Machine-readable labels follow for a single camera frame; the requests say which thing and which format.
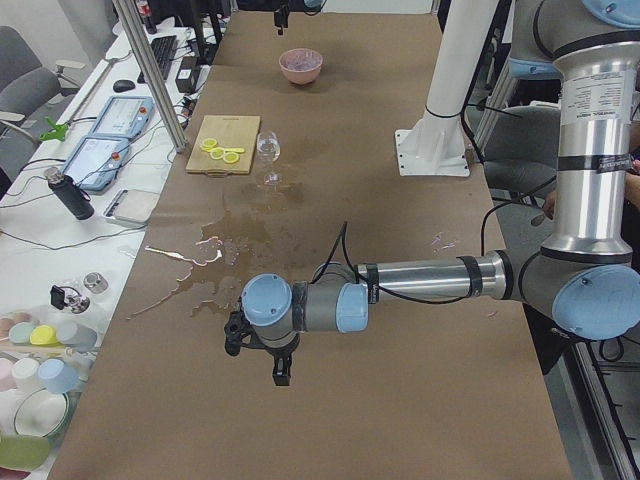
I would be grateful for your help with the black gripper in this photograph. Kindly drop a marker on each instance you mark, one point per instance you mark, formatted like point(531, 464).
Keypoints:
point(280, 19)
point(280, 356)

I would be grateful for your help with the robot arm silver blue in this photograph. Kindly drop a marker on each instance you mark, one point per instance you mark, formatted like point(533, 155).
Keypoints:
point(581, 276)

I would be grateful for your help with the pile of clear ice cubes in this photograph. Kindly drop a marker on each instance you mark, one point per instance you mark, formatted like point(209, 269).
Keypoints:
point(301, 60)

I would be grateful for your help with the clear wine glass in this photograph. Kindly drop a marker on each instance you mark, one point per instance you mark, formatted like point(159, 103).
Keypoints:
point(268, 150)

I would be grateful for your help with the pink bowl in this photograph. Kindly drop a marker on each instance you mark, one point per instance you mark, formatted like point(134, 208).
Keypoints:
point(300, 78)

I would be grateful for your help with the black power adapter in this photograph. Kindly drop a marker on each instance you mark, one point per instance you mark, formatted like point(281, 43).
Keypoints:
point(188, 74)

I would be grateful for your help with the black keyboard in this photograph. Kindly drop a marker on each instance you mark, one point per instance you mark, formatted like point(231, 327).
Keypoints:
point(164, 49)

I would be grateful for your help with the wooden cutting board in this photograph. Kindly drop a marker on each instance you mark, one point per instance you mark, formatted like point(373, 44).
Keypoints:
point(229, 131)

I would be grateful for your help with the lemon slice one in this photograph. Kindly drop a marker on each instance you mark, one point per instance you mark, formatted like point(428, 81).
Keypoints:
point(208, 144)

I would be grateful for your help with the lemon slice two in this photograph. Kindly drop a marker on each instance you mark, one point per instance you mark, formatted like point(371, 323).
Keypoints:
point(217, 153)

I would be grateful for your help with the lemon slice three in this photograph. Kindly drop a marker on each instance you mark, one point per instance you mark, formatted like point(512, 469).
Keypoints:
point(231, 157)

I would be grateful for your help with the black computer mouse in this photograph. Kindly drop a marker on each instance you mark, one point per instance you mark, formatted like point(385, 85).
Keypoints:
point(123, 85)

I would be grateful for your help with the teach pendant far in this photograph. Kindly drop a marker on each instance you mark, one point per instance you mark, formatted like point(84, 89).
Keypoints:
point(123, 116)

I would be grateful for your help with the teach pendant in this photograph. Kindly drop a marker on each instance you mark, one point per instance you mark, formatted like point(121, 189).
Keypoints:
point(95, 162)
point(123, 116)

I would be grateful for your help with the grey cup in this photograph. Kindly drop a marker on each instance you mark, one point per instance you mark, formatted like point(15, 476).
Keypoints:
point(77, 336)

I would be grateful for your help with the steel round weight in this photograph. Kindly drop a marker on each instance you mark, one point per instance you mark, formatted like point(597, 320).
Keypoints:
point(96, 284)

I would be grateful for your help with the blue cup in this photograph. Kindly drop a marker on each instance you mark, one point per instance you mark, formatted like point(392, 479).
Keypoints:
point(57, 376)

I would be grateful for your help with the black clip device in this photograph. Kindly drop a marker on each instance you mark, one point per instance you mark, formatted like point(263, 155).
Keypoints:
point(57, 297)

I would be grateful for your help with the teach pendant near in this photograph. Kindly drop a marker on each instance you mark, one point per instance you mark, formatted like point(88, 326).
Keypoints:
point(95, 162)

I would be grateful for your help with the yellow cup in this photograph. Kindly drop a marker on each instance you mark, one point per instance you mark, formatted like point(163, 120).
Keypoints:
point(44, 336)

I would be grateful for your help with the white plate green rim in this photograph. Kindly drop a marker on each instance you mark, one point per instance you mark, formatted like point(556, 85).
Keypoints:
point(42, 414)

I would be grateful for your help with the green clamp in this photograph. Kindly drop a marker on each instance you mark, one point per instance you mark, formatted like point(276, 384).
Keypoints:
point(57, 131)

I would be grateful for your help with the white cup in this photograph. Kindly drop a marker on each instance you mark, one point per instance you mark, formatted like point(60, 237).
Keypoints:
point(25, 375)

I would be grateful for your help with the green bowl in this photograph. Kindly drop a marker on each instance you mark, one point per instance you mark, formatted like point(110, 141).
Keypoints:
point(23, 452)

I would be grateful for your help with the mint green cup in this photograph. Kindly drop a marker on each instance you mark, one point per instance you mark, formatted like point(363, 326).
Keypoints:
point(20, 333)

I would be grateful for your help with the grey office chair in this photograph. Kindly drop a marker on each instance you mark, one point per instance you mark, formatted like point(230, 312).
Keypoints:
point(31, 94)

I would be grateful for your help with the black thermos bottle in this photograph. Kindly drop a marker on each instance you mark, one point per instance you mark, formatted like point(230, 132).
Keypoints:
point(71, 196)

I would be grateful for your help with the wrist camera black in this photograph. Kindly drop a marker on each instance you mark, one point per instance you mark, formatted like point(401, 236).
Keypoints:
point(238, 333)

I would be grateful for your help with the aluminium frame post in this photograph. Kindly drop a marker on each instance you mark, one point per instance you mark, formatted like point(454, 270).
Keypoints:
point(136, 34)

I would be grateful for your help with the white pedestal column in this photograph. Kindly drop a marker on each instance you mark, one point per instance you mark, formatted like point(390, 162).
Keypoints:
point(435, 146)

